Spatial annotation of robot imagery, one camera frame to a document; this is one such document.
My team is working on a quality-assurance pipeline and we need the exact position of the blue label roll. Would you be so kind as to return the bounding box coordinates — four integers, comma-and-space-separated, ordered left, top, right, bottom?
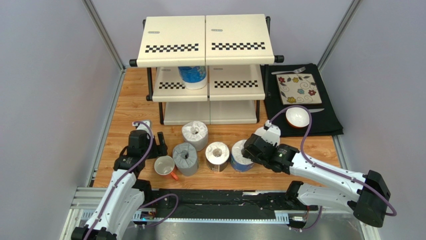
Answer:
230, 139, 255, 172

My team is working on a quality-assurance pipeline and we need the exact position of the blue plastic roll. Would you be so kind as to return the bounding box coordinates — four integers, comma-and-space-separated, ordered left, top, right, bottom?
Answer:
178, 66, 207, 90

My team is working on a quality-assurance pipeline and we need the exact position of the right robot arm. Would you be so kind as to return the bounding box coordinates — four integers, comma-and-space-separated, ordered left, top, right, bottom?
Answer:
242, 134, 391, 228

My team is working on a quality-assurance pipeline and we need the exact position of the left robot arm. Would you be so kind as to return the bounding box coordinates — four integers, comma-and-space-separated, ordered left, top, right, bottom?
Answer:
70, 129, 168, 240

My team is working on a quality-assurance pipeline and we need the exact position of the cream three-tier checkered shelf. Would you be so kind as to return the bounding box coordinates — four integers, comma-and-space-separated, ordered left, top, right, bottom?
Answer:
129, 14, 284, 126

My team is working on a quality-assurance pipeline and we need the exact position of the grey wrapped toilet roll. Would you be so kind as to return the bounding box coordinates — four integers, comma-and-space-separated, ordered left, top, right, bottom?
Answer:
172, 142, 199, 177

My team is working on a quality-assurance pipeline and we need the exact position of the white wrapped toilet roll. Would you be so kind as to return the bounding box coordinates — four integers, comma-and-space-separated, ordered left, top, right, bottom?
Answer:
181, 121, 209, 152

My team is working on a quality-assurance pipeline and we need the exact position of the brown wrapped toilet roll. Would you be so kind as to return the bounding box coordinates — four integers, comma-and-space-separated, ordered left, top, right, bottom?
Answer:
205, 142, 231, 173

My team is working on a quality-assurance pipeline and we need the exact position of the white bowl orange outside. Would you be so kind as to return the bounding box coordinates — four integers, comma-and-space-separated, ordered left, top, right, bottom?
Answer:
285, 106, 312, 129

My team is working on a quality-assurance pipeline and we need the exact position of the silver table knife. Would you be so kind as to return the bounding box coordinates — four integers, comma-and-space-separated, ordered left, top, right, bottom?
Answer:
280, 108, 325, 114

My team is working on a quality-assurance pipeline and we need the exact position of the black cloth placemat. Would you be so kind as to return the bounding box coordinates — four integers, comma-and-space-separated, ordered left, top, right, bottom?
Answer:
260, 63, 344, 136

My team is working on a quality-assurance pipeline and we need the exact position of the square floral ceramic plate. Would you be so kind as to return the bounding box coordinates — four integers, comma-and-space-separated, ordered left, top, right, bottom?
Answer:
276, 73, 322, 106

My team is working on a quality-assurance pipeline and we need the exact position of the silver fork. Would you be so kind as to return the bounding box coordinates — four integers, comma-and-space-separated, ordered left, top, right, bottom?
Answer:
271, 67, 306, 75

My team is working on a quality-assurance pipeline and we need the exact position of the white mug orange handle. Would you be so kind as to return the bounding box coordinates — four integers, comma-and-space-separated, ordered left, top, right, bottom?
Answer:
154, 155, 179, 181

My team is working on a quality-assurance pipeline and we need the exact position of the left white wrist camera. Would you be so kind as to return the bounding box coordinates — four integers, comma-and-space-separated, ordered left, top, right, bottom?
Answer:
132, 119, 152, 133

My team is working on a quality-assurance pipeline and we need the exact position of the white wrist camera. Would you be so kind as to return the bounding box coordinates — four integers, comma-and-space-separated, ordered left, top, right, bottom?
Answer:
132, 119, 152, 133
254, 120, 281, 146

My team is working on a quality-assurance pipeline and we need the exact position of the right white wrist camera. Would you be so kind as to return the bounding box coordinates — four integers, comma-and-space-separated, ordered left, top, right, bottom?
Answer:
254, 120, 281, 146

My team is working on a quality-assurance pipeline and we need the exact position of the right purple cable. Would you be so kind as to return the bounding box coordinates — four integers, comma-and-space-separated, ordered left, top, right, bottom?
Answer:
264, 105, 398, 233

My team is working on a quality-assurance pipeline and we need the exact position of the purple cable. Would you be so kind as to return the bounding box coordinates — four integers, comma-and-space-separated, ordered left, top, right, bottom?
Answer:
81, 121, 180, 240
264, 105, 398, 233

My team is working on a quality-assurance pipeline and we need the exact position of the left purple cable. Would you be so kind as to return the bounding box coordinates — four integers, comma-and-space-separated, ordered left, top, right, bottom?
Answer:
81, 121, 180, 240

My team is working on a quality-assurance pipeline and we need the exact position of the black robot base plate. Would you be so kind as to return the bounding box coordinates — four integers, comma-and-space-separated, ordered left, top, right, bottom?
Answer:
143, 189, 319, 220

